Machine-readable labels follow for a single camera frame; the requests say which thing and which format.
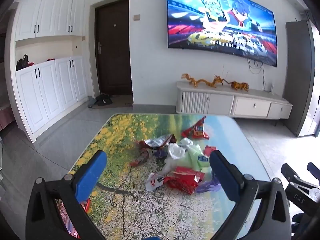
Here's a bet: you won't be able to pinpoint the red triangular snack wrapper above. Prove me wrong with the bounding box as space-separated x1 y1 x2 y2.
181 116 210 140

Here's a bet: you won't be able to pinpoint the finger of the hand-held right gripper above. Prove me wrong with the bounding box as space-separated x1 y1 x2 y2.
281 163 304 193
307 162 320 180

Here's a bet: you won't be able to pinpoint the golden dragon figurine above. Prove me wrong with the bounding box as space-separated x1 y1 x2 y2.
181 73 229 88

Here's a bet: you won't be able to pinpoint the tall grey cabinet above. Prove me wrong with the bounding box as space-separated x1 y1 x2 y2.
285 20 320 137

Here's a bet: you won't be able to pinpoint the small red candy wrapper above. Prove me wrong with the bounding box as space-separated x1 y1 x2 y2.
80 199 92 214

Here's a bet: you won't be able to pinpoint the white and red packet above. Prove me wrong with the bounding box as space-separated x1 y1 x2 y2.
145 172 165 192

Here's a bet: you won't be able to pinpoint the white television stand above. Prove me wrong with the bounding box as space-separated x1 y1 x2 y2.
176 80 293 127

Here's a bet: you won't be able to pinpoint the dark red silver-lined wrapper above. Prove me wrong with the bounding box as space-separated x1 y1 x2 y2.
136 134 177 150

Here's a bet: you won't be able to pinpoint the television cables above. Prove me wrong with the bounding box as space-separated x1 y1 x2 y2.
247 59 266 92

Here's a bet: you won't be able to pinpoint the dark brown entrance door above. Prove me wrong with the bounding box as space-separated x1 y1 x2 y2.
94 0 133 97

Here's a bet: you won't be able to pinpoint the wall-mounted television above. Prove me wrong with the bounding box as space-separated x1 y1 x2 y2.
166 0 278 68

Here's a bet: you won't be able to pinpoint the purple plastic wrapper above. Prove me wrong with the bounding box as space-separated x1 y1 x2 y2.
196 170 222 193

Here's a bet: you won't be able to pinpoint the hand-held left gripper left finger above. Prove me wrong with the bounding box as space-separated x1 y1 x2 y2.
25 150 108 240

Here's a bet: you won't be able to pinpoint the twisted red wrapper strip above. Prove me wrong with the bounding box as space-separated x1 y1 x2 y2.
129 149 150 167

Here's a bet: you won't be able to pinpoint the landscape printed coffee table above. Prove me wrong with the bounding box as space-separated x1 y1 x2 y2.
67 113 272 240

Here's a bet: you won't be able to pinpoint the golden tiger figurine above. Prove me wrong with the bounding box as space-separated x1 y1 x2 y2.
230 81 250 92

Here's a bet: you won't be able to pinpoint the large crumpled red wrapper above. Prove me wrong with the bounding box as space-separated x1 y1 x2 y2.
164 166 205 194

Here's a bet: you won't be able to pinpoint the red printed bag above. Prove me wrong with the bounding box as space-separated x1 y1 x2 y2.
54 197 80 239

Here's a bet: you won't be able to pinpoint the brown doormat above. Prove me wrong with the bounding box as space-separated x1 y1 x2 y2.
92 94 134 109

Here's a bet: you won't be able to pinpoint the white shoe cabinet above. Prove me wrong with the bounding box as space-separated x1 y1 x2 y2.
4 0 88 143

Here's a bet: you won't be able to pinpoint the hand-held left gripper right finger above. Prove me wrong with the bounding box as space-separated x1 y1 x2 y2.
209 150 293 240

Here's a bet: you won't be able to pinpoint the pair of black shoes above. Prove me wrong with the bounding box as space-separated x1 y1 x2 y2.
96 93 113 106

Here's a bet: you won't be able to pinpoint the black bag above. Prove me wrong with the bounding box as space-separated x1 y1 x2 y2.
15 54 34 72

